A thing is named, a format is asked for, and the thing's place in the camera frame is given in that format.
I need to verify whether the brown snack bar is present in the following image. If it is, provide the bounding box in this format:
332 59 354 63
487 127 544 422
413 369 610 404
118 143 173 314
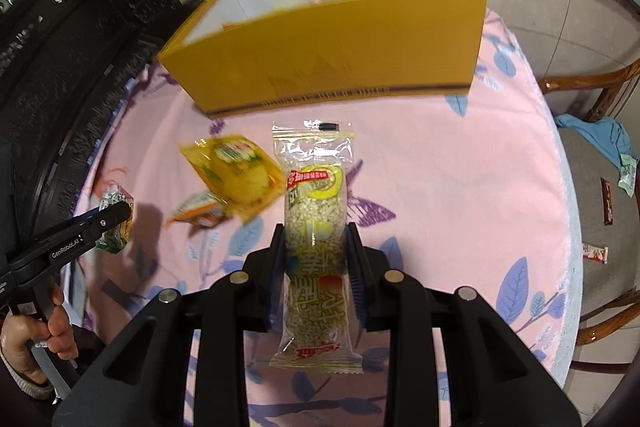
599 177 615 227

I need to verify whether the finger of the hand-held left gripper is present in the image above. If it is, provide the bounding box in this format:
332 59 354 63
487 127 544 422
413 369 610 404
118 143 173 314
74 201 135 241
69 206 104 229

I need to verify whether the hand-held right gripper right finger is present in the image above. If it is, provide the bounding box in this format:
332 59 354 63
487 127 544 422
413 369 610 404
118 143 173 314
344 222 584 427

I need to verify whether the small orange snack packet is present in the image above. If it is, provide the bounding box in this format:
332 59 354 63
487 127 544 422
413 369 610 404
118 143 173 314
167 191 234 228

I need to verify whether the green and orange snack packet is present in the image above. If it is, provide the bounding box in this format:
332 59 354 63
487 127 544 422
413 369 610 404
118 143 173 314
97 184 135 254

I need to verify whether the yellow cardboard box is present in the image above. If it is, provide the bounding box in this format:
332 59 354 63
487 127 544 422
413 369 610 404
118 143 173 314
157 0 487 118

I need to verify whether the yellow snack packet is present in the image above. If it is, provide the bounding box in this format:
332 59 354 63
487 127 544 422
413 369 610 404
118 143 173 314
179 134 287 224

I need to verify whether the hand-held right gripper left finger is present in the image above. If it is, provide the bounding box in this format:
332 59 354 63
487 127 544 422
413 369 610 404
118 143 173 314
52 222 287 427

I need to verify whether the person's left hand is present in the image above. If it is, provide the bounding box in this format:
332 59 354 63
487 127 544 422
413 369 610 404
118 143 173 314
0 289 79 391

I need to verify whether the pink floral tablecloth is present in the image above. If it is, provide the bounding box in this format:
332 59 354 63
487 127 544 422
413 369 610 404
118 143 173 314
64 8 584 427

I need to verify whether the wooden chair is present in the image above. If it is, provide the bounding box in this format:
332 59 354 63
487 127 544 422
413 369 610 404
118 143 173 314
537 57 640 374

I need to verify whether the clear rice cracker packet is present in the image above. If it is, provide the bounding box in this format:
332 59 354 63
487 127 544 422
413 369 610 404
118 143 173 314
269 120 365 374

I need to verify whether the person's left forearm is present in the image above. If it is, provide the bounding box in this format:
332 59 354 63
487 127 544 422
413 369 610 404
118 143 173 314
0 347 57 404

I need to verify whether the blue cloth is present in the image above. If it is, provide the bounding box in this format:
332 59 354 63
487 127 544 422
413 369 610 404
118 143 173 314
554 114 634 171

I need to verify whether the green and white snack packet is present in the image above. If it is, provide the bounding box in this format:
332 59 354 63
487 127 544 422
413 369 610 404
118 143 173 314
617 154 640 198

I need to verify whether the grey chair cushion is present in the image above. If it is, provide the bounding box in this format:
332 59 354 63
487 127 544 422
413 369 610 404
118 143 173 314
554 126 640 319

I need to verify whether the red and white snack bar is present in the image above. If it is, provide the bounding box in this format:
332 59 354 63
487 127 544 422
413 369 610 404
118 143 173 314
581 242 610 264

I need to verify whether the black carved wooden furniture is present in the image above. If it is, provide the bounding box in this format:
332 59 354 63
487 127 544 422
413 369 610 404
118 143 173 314
0 0 207 260

